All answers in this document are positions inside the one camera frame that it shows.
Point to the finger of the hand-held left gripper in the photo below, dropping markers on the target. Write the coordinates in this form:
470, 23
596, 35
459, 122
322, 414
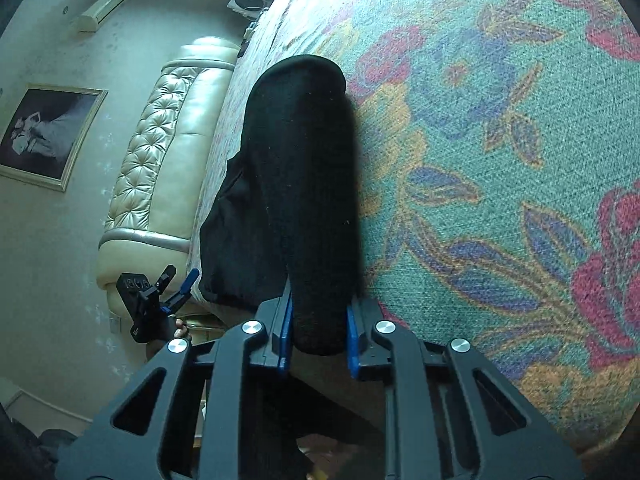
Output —
176, 302
165, 277

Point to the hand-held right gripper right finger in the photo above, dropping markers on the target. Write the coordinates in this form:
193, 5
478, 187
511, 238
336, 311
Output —
352, 345

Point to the person's left hand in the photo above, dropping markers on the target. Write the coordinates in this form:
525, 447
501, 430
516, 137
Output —
178, 331

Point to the white wall socket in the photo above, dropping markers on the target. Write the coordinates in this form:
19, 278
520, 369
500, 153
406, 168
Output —
115, 324

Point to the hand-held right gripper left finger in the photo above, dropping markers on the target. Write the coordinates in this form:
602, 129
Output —
283, 335

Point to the framed wall picture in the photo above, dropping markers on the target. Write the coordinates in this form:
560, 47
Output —
47, 132

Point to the cream tufted leather headboard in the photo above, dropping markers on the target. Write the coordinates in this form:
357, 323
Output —
165, 170

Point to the white wall air conditioner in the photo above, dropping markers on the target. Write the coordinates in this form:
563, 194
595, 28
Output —
102, 7

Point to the small white fan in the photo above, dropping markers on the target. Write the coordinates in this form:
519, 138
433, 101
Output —
245, 2

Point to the black pants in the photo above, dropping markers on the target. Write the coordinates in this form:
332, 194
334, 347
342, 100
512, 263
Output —
300, 185

